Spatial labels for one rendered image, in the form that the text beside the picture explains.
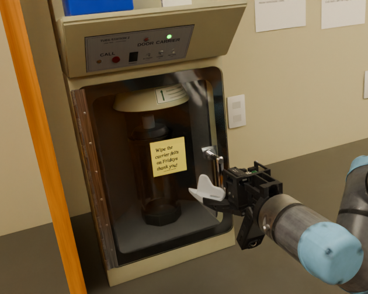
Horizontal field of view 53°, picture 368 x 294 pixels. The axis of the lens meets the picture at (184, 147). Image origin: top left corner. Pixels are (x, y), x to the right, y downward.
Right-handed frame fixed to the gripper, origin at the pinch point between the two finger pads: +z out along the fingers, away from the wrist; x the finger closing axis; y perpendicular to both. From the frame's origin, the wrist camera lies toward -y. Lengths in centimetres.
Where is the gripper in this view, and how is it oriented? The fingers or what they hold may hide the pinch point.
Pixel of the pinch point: (221, 183)
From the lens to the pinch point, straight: 81.4
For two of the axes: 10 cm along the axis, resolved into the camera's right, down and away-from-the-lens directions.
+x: -9.2, 2.1, -3.2
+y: -1.0, -9.4, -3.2
